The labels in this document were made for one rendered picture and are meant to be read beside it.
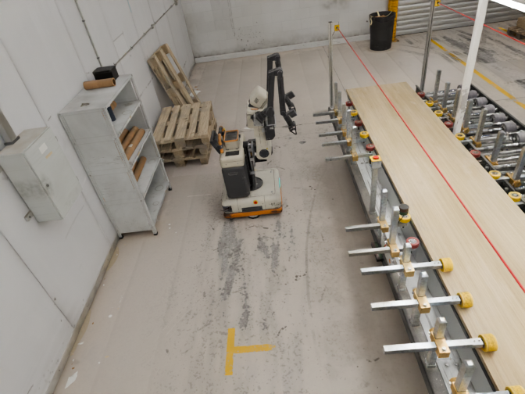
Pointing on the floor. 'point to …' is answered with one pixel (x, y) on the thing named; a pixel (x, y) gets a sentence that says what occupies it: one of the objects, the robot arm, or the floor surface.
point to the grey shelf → (126, 120)
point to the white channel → (470, 64)
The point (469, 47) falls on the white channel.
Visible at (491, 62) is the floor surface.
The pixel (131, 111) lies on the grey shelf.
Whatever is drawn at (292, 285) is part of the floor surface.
